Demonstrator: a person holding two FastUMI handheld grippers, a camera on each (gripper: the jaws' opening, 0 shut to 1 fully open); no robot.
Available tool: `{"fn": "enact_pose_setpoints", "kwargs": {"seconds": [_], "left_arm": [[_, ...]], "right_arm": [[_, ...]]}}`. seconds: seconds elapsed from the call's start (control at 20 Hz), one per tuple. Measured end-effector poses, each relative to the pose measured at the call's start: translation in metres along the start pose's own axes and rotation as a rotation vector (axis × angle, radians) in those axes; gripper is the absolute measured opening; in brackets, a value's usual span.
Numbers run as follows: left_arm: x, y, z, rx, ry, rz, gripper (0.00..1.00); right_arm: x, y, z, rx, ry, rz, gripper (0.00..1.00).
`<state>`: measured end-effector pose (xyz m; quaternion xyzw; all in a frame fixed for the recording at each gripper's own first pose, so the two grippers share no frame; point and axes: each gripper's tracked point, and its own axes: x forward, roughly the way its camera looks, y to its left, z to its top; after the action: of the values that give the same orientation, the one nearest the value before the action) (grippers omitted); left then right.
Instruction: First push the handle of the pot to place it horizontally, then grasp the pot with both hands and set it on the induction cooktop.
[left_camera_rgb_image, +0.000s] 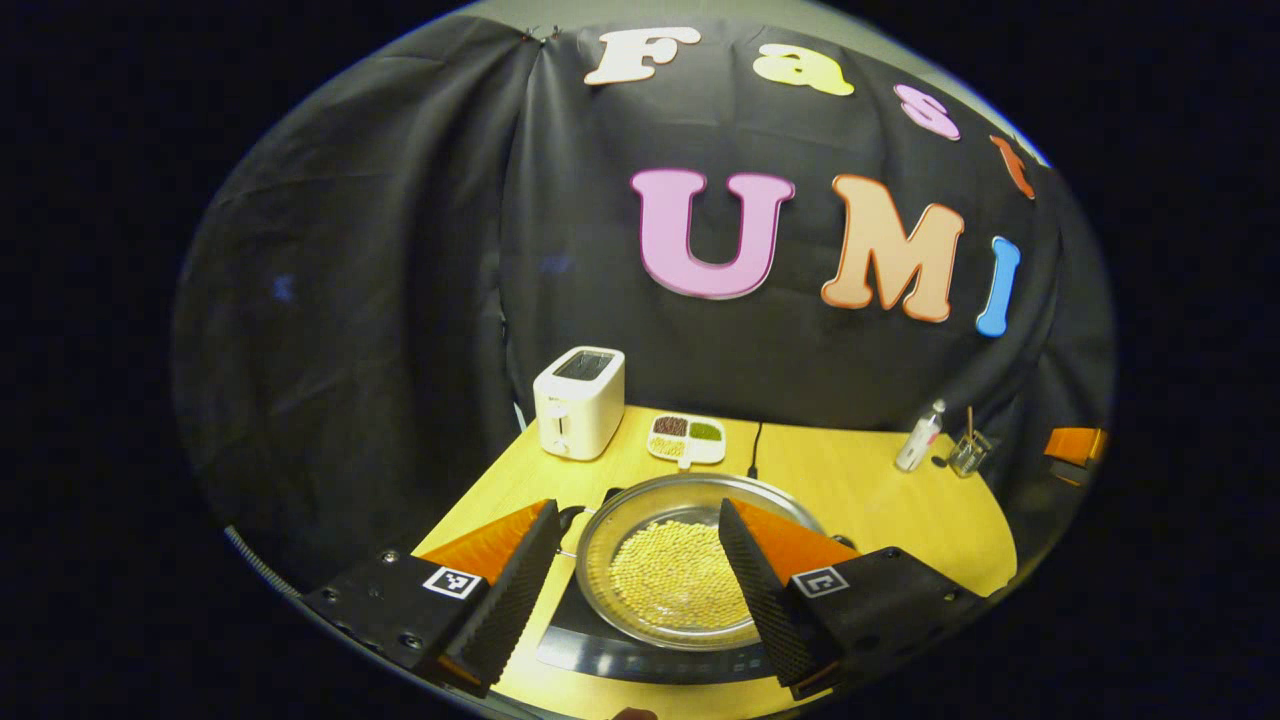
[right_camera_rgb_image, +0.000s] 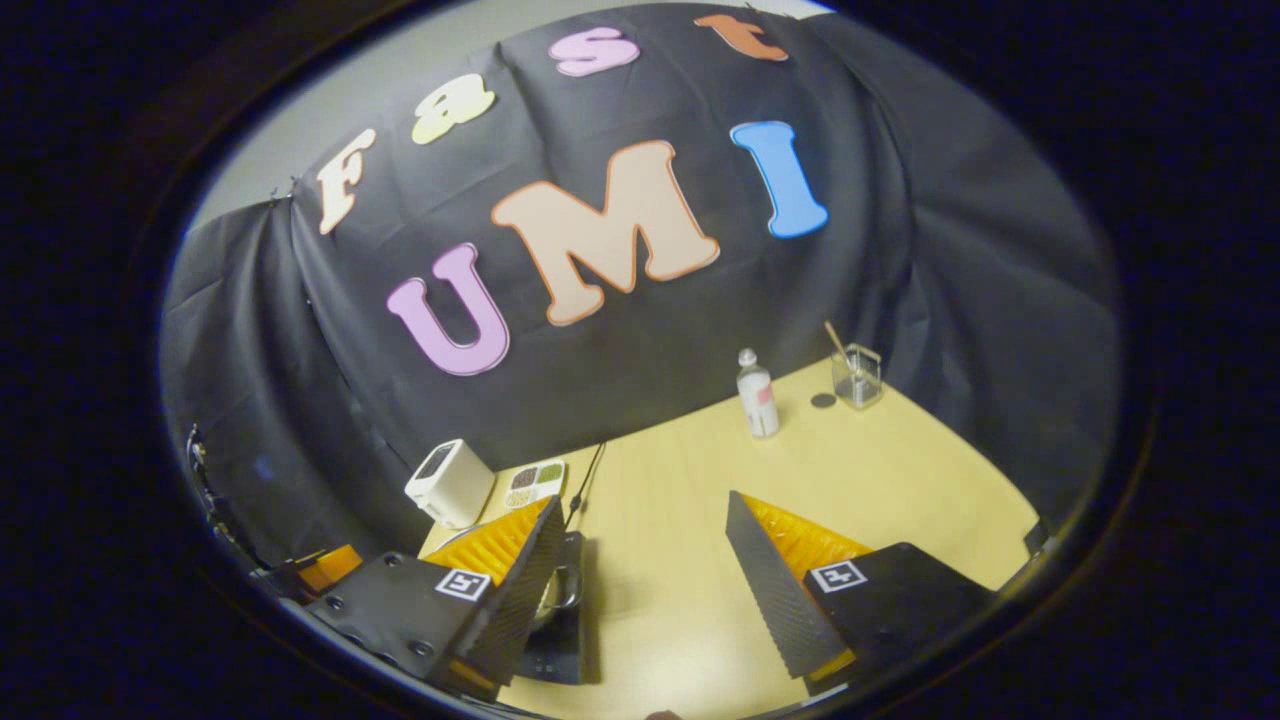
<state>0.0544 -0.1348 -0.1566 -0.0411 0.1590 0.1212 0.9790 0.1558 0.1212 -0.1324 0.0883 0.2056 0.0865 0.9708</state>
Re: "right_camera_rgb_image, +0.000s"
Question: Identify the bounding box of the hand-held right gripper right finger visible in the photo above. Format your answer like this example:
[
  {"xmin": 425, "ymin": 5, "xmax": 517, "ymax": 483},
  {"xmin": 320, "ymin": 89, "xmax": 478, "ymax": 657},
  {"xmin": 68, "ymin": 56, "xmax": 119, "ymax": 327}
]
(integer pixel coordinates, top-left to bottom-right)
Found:
[{"xmin": 724, "ymin": 490, "xmax": 1001, "ymax": 697}]

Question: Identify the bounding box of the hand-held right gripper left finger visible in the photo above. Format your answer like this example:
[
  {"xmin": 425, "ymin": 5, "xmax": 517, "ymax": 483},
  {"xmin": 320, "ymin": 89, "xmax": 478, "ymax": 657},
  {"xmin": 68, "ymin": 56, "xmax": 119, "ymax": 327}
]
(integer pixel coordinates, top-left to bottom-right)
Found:
[{"xmin": 300, "ymin": 495, "xmax": 567, "ymax": 701}]

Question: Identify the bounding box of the steel pot with black handles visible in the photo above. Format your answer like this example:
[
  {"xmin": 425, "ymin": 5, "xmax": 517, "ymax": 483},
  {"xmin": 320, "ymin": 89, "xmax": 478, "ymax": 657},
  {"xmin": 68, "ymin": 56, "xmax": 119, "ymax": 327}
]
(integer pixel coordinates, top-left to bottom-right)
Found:
[{"xmin": 535, "ymin": 562, "xmax": 585, "ymax": 633}]

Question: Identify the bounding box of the black induction cooktop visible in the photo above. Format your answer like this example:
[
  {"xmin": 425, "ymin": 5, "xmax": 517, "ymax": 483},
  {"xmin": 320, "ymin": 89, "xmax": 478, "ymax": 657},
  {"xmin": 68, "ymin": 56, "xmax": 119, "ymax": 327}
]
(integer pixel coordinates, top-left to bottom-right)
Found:
[{"xmin": 513, "ymin": 530, "xmax": 603, "ymax": 687}]

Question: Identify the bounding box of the white divided dish of beans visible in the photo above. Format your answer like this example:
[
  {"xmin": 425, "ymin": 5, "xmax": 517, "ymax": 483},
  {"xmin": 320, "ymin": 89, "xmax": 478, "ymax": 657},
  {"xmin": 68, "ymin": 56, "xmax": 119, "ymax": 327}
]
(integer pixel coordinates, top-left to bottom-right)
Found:
[{"xmin": 502, "ymin": 459, "xmax": 568, "ymax": 511}]

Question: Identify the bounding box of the white toaster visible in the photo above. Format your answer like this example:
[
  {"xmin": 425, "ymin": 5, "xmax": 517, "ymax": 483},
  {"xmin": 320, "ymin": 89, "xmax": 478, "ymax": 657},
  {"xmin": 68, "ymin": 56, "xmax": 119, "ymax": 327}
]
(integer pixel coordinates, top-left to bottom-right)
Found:
[{"xmin": 403, "ymin": 438, "xmax": 498, "ymax": 531}]

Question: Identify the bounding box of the small white bottle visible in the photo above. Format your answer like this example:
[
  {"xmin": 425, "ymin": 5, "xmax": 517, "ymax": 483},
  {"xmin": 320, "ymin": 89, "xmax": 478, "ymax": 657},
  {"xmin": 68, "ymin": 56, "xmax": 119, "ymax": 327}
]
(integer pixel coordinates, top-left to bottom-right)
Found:
[{"xmin": 735, "ymin": 347, "xmax": 782, "ymax": 440}]

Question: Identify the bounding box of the clear glass cup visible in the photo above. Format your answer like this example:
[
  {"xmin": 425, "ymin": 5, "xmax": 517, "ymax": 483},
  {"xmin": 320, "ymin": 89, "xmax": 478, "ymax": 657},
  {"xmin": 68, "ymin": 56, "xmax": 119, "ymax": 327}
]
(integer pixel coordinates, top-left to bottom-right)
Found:
[{"xmin": 831, "ymin": 343, "xmax": 885, "ymax": 411}]

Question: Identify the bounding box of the wooden stick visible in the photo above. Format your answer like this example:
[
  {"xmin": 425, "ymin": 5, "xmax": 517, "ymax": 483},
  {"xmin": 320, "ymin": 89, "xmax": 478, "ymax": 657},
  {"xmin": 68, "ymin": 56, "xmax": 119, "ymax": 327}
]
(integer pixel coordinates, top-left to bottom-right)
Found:
[{"xmin": 822, "ymin": 320, "xmax": 860, "ymax": 377}]

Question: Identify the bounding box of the black power cable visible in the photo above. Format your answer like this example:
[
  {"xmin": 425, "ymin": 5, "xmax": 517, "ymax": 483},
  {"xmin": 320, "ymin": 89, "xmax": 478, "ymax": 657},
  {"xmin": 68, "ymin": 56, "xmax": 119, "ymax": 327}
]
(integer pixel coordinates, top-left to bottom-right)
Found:
[{"xmin": 565, "ymin": 441, "xmax": 609, "ymax": 532}]

